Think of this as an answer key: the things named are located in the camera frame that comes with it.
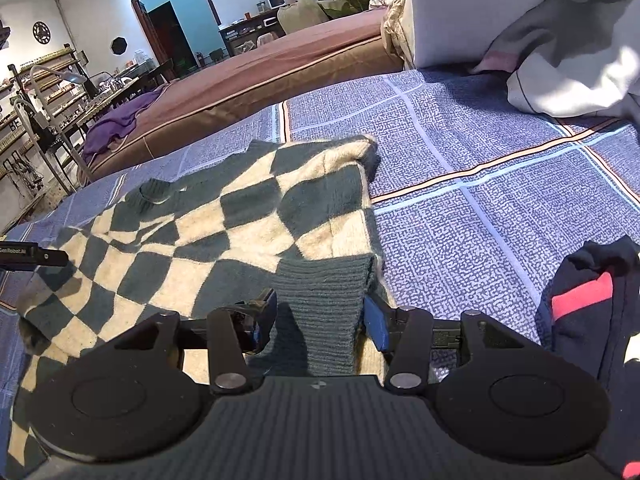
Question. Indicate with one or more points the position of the brown door frame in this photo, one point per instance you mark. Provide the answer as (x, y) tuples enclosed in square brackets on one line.
[(210, 10)]

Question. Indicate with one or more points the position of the green cream checkered sweater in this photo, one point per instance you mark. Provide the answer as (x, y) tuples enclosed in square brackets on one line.
[(235, 210)]

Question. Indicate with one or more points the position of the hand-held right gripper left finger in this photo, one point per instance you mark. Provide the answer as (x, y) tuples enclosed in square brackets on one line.
[(258, 331)]

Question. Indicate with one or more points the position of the shelf rack with small goods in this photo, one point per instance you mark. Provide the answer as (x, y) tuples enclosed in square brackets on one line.
[(30, 110)]

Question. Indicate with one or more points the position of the white pillow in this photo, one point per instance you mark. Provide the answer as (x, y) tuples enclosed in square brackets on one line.
[(475, 10)]

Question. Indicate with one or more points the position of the navy garment with red stripe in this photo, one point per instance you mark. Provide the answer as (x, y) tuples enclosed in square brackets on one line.
[(590, 320)]

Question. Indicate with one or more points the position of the purple cloth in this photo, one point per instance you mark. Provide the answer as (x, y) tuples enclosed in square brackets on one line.
[(117, 122)]

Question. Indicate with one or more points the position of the white microwave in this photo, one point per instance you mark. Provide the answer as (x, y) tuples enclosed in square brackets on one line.
[(278, 0)]

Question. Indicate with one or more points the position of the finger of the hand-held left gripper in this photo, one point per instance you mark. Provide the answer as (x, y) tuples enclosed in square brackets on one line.
[(47, 258)]

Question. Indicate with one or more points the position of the black octagonal wall decoration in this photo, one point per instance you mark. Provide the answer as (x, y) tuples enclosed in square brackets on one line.
[(119, 45)]

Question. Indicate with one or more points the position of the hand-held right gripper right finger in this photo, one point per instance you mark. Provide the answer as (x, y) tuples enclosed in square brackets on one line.
[(376, 325)]

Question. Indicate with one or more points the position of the round black wall clock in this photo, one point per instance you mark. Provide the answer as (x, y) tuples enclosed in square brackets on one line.
[(42, 32)]

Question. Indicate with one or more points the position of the dark wooden sideboard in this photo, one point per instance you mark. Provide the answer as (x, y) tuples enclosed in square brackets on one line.
[(247, 27)]

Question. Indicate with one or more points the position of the brown bed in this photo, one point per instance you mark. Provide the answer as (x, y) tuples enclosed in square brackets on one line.
[(260, 75)]

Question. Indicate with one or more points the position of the beige bag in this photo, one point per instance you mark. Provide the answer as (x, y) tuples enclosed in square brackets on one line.
[(302, 16)]

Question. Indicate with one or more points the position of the blue plaid bed sheet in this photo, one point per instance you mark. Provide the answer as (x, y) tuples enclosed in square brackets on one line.
[(475, 170)]

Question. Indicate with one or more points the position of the grey white duvet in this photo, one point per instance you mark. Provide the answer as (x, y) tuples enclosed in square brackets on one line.
[(575, 45)]

